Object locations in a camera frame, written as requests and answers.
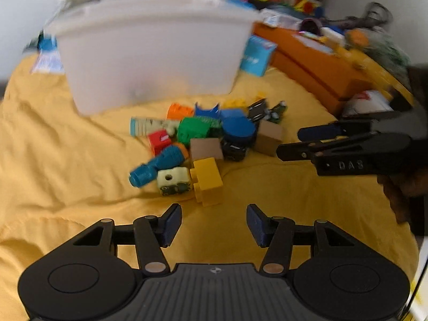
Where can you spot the yellow cloth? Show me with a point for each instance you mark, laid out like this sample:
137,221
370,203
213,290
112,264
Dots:
83,160

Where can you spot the purple tape roll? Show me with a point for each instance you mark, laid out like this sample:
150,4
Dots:
312,26

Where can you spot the white and red packet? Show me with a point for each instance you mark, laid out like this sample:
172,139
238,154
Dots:
367,103

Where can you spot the striped pale blue tube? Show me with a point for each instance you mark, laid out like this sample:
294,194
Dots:
147,126

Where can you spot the black toy car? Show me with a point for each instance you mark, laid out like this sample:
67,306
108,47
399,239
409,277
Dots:
235,151

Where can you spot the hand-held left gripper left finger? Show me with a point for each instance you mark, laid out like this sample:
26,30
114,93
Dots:
172,224

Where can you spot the pale green toy block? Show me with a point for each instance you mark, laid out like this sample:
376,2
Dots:
174,180

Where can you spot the dark grey handheld device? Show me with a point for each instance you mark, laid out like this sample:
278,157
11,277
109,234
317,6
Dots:
371,15

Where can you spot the person's right hand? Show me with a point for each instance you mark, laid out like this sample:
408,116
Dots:
398,194

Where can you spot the white plastic bin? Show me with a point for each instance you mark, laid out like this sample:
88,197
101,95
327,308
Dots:
150,53

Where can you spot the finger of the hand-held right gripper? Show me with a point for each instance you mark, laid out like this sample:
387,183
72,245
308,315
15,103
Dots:
297,151
321,132

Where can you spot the yellow tray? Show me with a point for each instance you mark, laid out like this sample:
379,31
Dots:
378,70

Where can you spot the blue arch toy block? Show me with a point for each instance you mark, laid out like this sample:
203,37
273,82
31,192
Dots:
206,111

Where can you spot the yellow toy block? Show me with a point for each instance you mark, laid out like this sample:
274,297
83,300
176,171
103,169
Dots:
207,180

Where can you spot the small orange toy piece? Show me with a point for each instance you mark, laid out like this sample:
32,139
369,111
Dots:
183,148

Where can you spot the blue cardboard box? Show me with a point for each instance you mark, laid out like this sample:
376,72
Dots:
258,56

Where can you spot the red toy block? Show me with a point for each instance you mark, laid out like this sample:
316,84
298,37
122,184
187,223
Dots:
159,141

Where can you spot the brown cardboard cube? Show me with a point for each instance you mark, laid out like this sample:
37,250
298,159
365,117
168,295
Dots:
206,148
269,137

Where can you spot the blue round toy disc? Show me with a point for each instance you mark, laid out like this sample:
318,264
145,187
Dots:
238,127

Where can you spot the orange toy block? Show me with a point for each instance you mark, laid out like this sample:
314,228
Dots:
180,111

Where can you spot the orange box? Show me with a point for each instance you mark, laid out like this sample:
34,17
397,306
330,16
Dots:
311,63

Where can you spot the blue and white packet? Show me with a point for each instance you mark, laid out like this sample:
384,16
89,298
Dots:
48,57

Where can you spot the blue toy cylinder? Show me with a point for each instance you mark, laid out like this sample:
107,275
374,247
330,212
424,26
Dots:
157,165

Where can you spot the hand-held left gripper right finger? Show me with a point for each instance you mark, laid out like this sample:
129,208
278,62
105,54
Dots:
257,224

